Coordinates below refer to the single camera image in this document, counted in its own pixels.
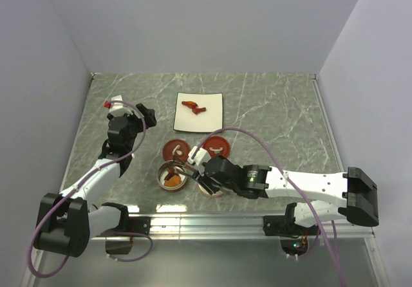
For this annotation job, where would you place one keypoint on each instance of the metal round container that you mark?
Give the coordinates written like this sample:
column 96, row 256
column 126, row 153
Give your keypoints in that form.
column 162, row 172

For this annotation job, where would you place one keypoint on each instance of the aluminium frame rail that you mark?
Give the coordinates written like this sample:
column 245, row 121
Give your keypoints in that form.
column 214, row 226

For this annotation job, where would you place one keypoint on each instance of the red-brown chicken wing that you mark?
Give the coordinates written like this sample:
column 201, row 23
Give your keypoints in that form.
column 189, row 104

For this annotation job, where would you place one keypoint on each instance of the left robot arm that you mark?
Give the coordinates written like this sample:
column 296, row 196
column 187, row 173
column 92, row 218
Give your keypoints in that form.
column 64, row 224

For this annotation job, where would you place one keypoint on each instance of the red-brown drumstick piece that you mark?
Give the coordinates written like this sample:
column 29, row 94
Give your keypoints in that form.
column 199, row 110

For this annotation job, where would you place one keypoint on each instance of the red container lid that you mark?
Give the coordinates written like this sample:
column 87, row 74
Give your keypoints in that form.
column 176, row 148
column 217, row 146

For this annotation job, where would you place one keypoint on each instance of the white square plate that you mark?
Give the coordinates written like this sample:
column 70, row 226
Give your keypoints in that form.
column 204, row 122

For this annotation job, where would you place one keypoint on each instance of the orange fried cutlet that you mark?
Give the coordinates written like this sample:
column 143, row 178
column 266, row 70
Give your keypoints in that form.
column 173, row 182

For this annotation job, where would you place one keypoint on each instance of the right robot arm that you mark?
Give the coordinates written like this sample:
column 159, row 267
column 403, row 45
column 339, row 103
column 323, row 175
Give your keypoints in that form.
column 350, row 195

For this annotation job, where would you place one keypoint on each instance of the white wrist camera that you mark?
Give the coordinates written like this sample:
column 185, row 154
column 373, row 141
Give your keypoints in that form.
column 118, row 109
column 197, row 157

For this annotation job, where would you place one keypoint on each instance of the metal serving tongs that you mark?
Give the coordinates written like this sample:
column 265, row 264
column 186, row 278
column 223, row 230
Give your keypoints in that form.
column 186, row 170

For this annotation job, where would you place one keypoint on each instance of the curved red sausage piece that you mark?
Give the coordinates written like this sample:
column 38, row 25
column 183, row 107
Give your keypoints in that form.
column 170, row 173

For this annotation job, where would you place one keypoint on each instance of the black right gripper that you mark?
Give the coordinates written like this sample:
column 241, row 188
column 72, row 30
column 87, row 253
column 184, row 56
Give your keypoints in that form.
column 203, row 179

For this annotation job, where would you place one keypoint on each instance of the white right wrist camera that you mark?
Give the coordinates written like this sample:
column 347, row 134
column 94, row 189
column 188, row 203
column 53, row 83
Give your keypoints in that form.
column 197, row 157

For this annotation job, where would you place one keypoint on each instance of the white round container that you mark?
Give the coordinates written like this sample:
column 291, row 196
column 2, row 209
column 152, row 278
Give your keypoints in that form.
column 213, row 195

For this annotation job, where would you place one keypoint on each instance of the left red container lid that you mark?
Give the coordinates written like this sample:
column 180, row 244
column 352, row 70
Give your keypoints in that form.
column 176, row 148

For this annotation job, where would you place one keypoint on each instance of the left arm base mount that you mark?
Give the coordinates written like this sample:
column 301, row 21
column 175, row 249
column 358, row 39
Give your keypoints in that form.
column 136, row 227

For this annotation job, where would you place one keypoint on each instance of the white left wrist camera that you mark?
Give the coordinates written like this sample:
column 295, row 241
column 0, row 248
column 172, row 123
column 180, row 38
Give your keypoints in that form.
column 118, row 109

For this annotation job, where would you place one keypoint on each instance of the right red container lid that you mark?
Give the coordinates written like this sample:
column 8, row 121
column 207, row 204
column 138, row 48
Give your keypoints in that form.
column 217, row 146

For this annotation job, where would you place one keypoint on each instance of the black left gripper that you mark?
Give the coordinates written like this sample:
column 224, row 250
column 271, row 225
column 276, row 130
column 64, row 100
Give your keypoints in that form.
column 149, row 115

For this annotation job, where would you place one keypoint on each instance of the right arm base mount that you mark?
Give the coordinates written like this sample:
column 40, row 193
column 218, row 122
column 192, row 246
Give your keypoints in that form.
column 296, row 241

